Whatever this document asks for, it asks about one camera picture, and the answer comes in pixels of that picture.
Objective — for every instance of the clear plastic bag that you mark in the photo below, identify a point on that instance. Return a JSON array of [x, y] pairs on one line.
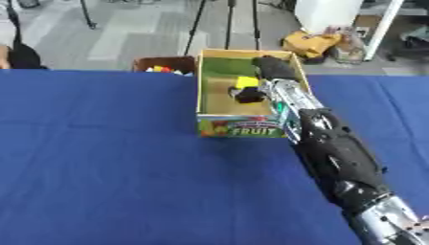
[[349, 44]]

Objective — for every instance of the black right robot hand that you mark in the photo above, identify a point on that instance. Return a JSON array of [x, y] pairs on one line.
[[275, 69]]

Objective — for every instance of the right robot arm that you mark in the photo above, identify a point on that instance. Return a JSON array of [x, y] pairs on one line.
[[335, 153]]

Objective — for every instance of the black office chair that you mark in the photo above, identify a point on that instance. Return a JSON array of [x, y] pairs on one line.
[[413, 41]]

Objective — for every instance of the yellow block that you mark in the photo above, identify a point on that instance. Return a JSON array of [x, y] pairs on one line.
[[246, 81]]

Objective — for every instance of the brown box with toys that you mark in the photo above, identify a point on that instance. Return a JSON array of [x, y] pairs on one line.
[[167, 61]]

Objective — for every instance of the black stand leg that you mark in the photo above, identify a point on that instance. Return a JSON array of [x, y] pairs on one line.
[[86, 14]]

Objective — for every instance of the yellow bag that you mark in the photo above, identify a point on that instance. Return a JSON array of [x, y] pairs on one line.
[[310, 43]]

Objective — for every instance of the black tripod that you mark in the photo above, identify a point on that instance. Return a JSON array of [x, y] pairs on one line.
[[229, 22]]

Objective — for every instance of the white panel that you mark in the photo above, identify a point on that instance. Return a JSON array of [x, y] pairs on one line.
[[327, 14]]

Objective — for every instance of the yellow and red toy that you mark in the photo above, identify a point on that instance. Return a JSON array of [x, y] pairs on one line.
[[161, 68]]

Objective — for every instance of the tan cardboard box green inside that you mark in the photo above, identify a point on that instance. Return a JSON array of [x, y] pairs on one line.
[[223, 102]]

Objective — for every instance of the white post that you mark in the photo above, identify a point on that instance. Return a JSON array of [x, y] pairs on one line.
[[382, 28]]

